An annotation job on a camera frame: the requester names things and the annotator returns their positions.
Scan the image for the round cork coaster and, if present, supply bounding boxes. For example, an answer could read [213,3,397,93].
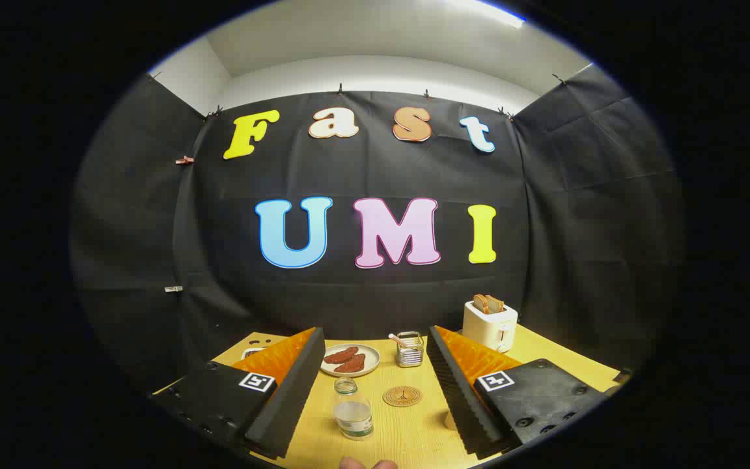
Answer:
[383,386,423,408]

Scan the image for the wooden table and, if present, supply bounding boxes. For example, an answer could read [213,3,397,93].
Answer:
[154,331,623,469]

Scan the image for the cream toaster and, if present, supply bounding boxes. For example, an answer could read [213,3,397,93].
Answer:
[462,301,519,353]

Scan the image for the grey round plate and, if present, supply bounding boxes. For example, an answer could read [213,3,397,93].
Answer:
[320,343,381,378]

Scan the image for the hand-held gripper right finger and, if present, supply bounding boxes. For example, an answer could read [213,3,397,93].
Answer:
[426,325,610,458]

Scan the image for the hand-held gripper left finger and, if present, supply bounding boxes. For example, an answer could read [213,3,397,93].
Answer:
[154,327,327,460]

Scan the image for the clear plastic juice bottle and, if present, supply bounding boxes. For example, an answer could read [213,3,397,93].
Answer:
[333,377,374,441]

